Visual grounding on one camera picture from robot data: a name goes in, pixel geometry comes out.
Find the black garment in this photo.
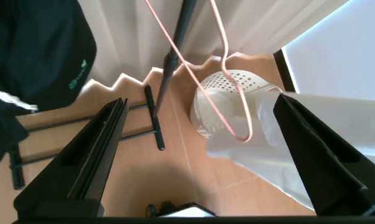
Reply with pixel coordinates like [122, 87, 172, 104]
[0, 0, 98, 174]

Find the pink clothes hanger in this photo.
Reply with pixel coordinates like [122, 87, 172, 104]
[143, 0, 254, 143]

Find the black clothes rack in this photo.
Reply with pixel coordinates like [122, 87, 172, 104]
[9, 0, 198, 190]

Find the white garment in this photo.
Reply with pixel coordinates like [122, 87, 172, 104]
[206, 91, 375, 209]

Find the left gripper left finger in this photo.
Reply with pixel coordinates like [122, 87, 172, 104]
[12, 98, 130, 218]

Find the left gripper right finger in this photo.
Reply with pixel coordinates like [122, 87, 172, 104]
[273, 94, 375, 217]

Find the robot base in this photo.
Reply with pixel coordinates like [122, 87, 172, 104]
[145, 201, 216, 218]

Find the white laundry basket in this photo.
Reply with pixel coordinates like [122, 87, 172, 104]
[189, 70, 283, 139]

